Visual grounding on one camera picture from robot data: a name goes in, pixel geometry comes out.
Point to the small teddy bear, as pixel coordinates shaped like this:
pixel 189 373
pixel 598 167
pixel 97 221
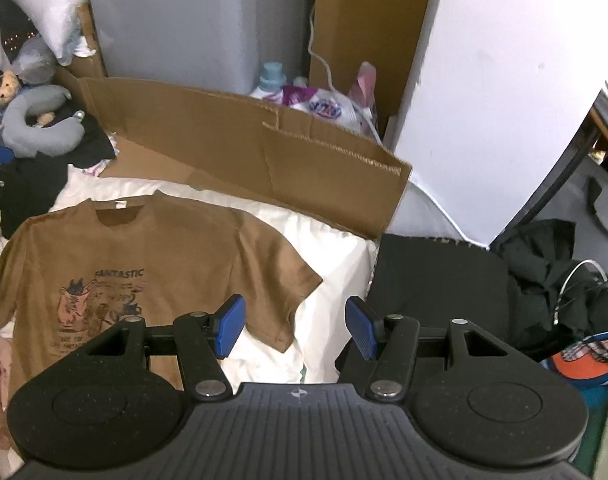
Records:
pixel 6 90

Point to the white bear print blanket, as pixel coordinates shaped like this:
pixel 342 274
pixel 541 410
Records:
pixel 334 260

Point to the black jacket heap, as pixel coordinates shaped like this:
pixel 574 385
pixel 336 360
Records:
pixel 539 260

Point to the folded black clothes stack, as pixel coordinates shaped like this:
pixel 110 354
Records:
pixel 434 280

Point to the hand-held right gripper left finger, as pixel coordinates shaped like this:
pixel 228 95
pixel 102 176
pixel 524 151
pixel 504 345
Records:
pixel 231 322

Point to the detergent bottle with blue cap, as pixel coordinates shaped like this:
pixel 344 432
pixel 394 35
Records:
pixel 273 77

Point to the pink plastic bag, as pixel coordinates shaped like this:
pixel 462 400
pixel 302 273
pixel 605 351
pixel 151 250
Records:
pixel 365 82

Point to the grey neck pillow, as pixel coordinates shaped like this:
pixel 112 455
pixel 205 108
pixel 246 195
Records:
pixel 28 130

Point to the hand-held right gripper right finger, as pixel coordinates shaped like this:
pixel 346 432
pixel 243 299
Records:
pixel 359 322

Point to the black crumpled garment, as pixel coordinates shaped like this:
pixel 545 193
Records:
pixel 33 185

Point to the clear plastic bag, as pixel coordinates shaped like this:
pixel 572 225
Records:
pixel 33 60

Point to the brown printed t-shirt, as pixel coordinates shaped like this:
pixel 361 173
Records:
pixel 158 240

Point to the dark grey bag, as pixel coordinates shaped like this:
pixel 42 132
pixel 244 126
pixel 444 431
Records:
pixel 574 185

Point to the tall brown board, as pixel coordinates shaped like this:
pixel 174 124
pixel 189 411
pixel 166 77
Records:
pixel 374 20

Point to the grey plastic-wrapped appliance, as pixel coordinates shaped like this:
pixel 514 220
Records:
pixel 193 20

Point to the small cardboard box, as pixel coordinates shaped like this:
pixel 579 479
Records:
pixel 91 60

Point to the large flattened cardboard box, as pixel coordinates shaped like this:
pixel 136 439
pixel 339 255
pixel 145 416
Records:
pixel 208 135

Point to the purple white detergent bag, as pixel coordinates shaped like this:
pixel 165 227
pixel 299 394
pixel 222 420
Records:
pixel 324 105

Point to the white pillow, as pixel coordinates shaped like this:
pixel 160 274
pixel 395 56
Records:
pixel 38 0

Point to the teal patterned blanket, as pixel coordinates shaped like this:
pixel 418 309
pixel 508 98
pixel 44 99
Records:
pixel 579 365

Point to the floral white sheet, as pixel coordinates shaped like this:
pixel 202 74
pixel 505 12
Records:
pixel 101 162

